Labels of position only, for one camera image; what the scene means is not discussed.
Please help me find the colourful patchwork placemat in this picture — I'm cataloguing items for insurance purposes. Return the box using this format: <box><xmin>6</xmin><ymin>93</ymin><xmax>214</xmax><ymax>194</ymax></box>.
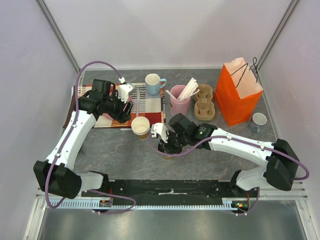
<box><xmin>62</xmin><ymin>84</ymin><xmax>167</xmax><ymax>130</ymax></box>

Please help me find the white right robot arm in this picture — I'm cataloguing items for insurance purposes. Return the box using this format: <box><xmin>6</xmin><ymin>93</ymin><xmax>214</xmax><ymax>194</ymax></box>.
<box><xmin>151</xmin><ymin>113</ymin><xmax>299</xmax><ymax>197</ymax></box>

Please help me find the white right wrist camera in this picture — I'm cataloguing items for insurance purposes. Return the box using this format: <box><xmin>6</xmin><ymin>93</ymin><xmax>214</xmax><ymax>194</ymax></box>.
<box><xmin>150</xmin><ymin>122</ymin><xmax>169</xmax><ymax>143</ymax></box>

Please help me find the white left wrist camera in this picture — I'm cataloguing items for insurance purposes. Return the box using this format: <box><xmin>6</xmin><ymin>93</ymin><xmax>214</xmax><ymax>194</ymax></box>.
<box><xmin>117</xmin><ymin>83</ymin><xmax>135</xmax><ymax>103</ymax></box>

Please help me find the pink polka dot plate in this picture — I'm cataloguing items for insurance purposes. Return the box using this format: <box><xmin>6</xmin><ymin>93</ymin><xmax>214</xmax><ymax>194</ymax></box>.
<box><xmin>102</xmin><ymin>96</ymin><xmax>132</xmax><ymax>121</ymax></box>

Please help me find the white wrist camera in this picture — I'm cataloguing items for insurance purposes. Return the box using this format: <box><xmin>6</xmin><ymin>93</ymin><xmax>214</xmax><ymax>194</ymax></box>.
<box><xmin>117</xmin><ymin>83</ymin><xmax>135</xmax><ymax>103</ymax></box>
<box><xmin>150</xmin><ymin>122</ymin><xmax>169</xmax><ymax>143</ymax></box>

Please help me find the light blue mug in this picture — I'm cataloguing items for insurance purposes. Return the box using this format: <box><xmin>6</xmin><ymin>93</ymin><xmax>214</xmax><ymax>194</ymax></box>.
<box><xmin>145</xmin><ymin>73</ymin><xmax>167</xmax><ymax>96</ymax></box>

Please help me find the grey cable duct rail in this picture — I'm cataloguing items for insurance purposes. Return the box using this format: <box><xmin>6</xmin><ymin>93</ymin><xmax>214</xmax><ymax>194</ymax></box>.
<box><xmin>58</xmin><ymin>198</ymin><xmax>249</xmax><ymax>211</ymax></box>

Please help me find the orange paper bag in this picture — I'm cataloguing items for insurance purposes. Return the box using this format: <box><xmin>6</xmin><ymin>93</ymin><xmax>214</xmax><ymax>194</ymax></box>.
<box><xmin>213</xmin><ymin>57</ymin><xmax>263</xmax><ymax>126</ymax></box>

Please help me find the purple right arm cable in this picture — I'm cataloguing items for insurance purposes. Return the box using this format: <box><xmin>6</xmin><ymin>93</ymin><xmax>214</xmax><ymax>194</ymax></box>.
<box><xmin>147</xmin><ymin>134</ymin><xmax>310</xmax><ymax>217</ymax></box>

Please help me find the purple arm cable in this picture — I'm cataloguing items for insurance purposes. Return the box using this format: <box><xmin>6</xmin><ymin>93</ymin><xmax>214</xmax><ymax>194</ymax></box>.
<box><xmin>43</xmin><ymin>60</ymin><xmax>137</xmax><ymax>216</ymax></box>
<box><xmin>147</xmin><ymin>134</ymin><xmax>310</xmax><ymax>217</ymax></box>

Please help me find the brown cardboard cup carrier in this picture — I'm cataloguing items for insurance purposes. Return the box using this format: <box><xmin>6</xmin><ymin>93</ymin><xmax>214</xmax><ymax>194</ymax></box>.
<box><xmin>194</xmin><ymin>84</ymin><xmax>216</xmax><ymax>121</ymax></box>

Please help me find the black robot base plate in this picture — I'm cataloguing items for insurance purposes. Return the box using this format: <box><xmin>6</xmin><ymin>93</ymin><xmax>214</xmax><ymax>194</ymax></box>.
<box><xmin>99</xmin><ymin>179</ymin><xmax>258</xmax><ymax>204</ymax></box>

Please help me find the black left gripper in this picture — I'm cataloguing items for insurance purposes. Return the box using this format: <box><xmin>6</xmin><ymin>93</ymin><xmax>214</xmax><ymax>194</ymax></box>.
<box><xmin>103</xmin><ymin>90</ymin><xmax>134</xmax><ymax>124</ymax></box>

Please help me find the small white paper cup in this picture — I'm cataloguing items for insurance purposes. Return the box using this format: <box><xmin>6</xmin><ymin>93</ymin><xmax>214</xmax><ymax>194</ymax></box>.
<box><xmin>249</xmin><ymin>112</ymin><xmax>268</xmax><ymax>134</ymax></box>

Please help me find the stack of paper cups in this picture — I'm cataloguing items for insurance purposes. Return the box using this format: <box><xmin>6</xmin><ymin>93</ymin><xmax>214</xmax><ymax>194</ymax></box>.
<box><xmin>131</xmin><ymin>116</ymin><xmax>150</xmax><ymax>140</ymax></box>

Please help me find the pink utensil holder cup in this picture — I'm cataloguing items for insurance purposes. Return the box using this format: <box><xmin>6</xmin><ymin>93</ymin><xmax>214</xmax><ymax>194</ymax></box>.
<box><xmin>169</xmin><ymin>85</ymin><xmax>191</xmax><ymax>116</ymax></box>

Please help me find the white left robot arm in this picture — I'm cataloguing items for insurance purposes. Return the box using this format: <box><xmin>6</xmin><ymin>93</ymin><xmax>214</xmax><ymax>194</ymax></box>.
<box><xmin>33</xmin><ymin>79</ymin><xmax>134</xmax><ymax>199</ymax></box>

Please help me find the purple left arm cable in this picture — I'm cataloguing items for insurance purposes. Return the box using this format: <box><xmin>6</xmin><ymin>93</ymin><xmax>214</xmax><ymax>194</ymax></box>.
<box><xmin>43</xmin><ymin>60</ymin><xmax>137</xmax><ymax>216</ymax></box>

